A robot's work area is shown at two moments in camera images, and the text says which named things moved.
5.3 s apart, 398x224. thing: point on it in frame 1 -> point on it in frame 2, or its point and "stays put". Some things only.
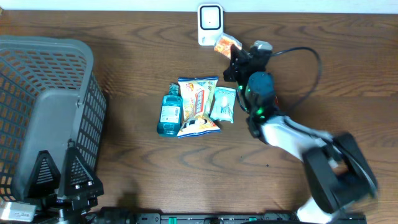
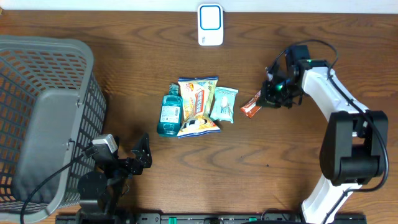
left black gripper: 76,207 -> 136,168
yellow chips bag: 197,94 stays put
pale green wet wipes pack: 224,104 stays put
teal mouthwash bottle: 170,121 stays put
